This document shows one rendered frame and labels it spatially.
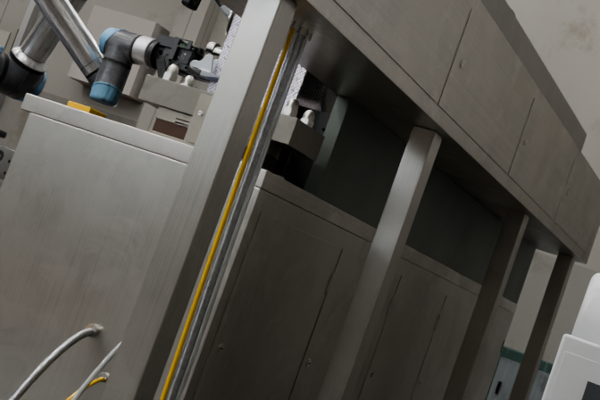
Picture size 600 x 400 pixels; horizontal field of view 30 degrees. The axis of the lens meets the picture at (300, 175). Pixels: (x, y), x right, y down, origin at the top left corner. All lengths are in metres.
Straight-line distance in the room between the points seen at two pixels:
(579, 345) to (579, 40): 4.97
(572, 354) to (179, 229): 4.52
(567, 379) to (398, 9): 4.18
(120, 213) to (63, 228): 0.14
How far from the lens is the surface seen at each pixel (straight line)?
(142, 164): 2.45
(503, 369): 8.26
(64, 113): 2.60
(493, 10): 3.21
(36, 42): 3.42
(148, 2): 12.13
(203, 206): 1.77
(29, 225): 2.58
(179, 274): 1.77
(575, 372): 6.14
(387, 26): 2.13
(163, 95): 2.54
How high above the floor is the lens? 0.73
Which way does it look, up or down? 5 degrees up
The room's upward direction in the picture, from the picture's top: 20 degrees clockwise
